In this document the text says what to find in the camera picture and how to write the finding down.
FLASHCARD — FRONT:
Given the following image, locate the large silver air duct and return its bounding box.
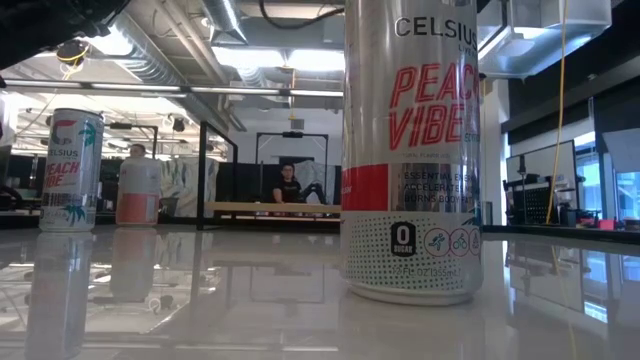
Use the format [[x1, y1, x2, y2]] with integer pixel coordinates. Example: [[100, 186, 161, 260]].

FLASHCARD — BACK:
[[477, 0, 614, 80]]

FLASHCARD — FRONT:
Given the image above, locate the black metal station frame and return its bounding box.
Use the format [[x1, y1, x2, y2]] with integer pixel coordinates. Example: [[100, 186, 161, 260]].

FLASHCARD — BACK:
[[107, 122, 160, 161], [254, 131, 330, 201]]

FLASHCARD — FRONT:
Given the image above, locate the silver Celsius Peach Vibe can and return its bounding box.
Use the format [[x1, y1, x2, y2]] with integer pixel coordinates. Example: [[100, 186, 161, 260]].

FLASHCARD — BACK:
[[339, 0, 485, 307], [38, 107, 105, 233]]

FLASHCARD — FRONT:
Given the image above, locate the silver ventilation duct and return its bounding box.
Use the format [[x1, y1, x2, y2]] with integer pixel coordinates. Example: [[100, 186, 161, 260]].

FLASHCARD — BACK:
[[112, 0, 251, 136]]

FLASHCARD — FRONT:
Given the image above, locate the black hanging cable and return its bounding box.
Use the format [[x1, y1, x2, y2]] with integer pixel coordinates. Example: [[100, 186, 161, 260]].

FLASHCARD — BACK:
[[258, 0, 346, 30]]

